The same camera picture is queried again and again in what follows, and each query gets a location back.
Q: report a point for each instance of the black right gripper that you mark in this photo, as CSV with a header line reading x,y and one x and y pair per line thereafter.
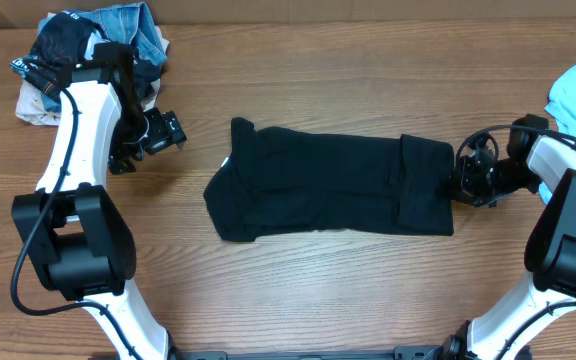
x,y
462,188

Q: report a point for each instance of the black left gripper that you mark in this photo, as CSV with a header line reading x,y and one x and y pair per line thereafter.
x,y
166,130

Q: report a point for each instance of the black t-shirt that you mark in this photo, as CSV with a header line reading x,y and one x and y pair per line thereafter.
x,y
277,181

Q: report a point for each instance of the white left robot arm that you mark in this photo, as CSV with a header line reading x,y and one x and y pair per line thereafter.
x,y
78,251

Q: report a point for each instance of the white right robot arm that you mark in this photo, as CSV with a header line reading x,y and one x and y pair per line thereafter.
x,y
537,155

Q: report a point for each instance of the folded blue jeans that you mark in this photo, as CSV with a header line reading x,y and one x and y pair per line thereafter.
x,y
131,24

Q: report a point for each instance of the beige folded cloth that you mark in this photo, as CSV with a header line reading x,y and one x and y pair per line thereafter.
x,y
37,108

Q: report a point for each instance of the black patterned folded shirt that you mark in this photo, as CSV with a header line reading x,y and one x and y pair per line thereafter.
x,y
61,40

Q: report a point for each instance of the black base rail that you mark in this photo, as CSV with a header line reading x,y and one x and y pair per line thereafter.
x,y
398,353

